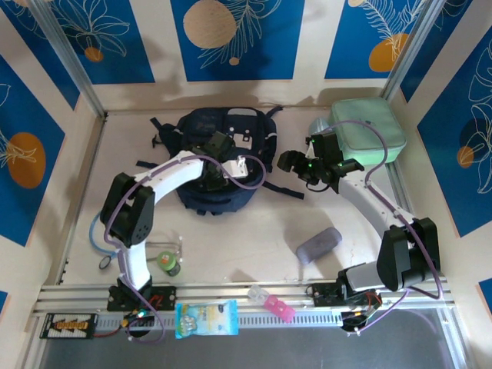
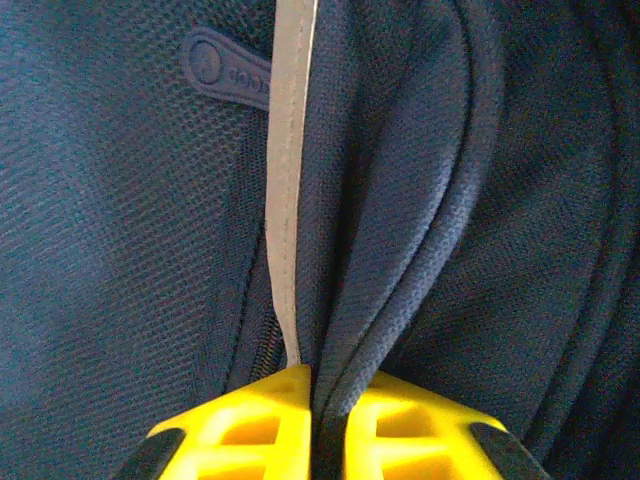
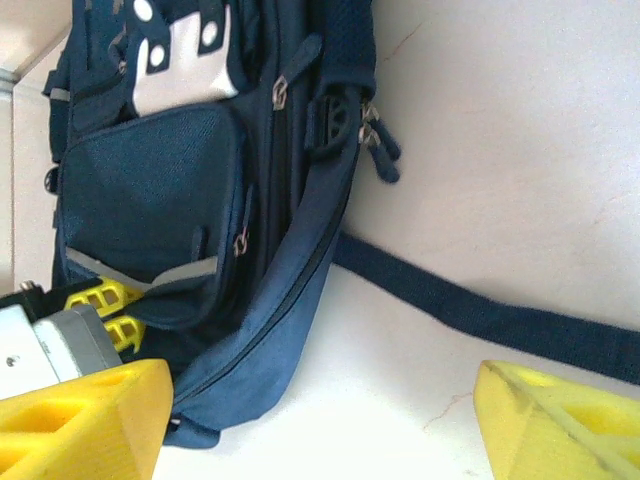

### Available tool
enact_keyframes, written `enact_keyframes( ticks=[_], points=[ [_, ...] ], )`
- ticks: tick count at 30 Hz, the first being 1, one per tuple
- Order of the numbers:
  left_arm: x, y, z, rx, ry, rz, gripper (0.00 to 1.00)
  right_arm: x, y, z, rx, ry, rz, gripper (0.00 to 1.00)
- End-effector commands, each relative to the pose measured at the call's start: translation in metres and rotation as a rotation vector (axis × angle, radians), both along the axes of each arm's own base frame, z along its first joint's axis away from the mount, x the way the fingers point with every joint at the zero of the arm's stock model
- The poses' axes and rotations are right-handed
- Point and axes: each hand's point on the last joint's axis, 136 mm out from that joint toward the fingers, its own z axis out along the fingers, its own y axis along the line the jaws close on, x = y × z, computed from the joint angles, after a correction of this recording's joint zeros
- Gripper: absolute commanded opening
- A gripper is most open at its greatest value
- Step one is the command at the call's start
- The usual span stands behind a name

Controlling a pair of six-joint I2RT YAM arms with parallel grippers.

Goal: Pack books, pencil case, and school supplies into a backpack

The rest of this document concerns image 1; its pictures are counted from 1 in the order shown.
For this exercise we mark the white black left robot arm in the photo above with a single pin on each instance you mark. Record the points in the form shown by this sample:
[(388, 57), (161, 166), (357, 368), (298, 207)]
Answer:
[(169, 173)]

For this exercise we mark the blue stethoscope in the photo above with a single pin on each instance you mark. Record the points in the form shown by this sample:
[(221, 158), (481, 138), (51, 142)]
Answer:
[(104, 262)]

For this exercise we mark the aluminium rail frame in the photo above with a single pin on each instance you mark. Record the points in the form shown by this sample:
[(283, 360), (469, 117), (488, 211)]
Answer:
[(215, 292)]

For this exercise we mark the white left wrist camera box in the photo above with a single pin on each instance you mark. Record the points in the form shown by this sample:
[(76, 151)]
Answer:
[(235, 168)]

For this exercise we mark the blue snack packet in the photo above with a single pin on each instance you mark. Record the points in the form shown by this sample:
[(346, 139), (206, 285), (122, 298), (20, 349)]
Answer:
[(207, 319)]

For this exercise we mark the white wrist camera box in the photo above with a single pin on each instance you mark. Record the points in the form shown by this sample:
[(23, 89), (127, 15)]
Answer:
[(235, 168), (311, 150)]

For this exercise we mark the purple grey glasses case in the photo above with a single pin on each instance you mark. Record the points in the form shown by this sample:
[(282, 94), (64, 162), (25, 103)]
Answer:
[(318, 246)]

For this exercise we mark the light blue pencil case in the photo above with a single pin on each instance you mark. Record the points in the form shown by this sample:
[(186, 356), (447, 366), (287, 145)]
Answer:
[(319, 126)]

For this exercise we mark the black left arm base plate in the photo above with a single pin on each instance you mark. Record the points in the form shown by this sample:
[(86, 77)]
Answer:
[(167, 298)]

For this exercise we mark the black orange power board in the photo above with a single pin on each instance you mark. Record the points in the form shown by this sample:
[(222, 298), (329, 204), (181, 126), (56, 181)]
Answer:
[(69, 326)]

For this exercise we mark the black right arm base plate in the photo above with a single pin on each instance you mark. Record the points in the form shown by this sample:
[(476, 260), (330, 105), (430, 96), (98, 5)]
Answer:
[(323, 294)]

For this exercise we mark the clear plastic pill box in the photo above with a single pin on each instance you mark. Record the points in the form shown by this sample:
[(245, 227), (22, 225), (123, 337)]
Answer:
[(258, 294)]

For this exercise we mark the pink pill box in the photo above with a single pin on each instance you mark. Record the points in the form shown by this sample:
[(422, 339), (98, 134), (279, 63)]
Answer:
[(278, 307)]

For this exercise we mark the small green lid bottle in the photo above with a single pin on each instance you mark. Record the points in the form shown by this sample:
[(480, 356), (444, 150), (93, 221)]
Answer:
[(168, 262)]

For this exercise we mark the navy blue backpack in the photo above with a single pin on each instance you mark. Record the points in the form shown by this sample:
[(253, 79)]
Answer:
[(203, 123)]

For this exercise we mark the aluminium corner post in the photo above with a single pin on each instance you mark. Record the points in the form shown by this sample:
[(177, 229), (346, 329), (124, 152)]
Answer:
[(78, 73), (414, 46)]

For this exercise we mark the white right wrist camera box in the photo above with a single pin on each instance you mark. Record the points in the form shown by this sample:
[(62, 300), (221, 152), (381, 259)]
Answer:
[(311, 150)]

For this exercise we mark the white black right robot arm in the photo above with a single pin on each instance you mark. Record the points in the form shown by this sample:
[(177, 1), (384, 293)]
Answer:
[(369, 200)]

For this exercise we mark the mint green zip case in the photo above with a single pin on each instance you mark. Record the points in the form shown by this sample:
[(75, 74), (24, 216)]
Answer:
[(369, 115)]

